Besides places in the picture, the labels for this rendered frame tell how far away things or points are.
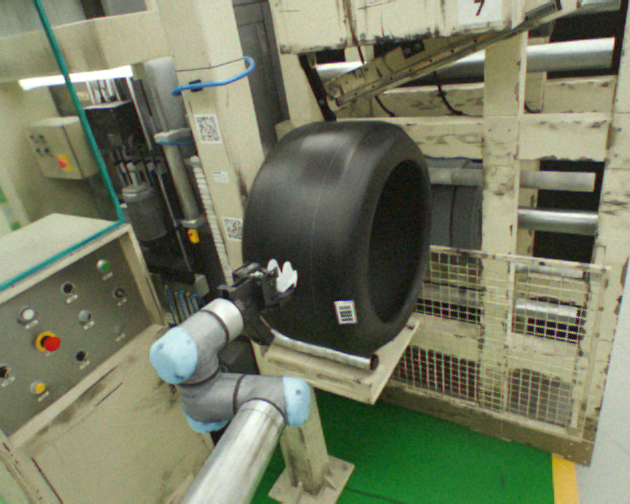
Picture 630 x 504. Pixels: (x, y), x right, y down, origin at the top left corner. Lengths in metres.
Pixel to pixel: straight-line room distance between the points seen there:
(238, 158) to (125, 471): 1.04
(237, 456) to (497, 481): 1.62
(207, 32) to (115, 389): 1.03
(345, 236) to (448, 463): 1.43
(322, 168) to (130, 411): 1.01
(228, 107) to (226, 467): 0.87
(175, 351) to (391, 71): 0.98
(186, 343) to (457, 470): 1.61
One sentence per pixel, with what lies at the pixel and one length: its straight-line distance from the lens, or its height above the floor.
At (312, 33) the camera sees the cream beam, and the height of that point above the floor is 1.68.
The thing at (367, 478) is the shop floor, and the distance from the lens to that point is 2.16.
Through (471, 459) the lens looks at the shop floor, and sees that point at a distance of 2.22.
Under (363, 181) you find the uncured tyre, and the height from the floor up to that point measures 1.41.
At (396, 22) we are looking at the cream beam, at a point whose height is 1.68.
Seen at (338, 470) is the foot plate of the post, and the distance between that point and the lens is 2.18.
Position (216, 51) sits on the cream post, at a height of 1.69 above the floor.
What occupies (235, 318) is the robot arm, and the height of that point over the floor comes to 1.31.
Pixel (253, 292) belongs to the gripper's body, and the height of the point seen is 1.31.
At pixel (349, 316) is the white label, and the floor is 1.16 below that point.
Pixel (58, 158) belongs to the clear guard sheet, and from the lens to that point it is 1.39.
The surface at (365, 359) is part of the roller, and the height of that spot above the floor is 0.92.
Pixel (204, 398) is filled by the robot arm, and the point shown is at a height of 1.23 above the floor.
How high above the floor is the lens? 1.76
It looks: 28 degrees down
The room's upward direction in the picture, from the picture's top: 10 degrees counter-clockwise
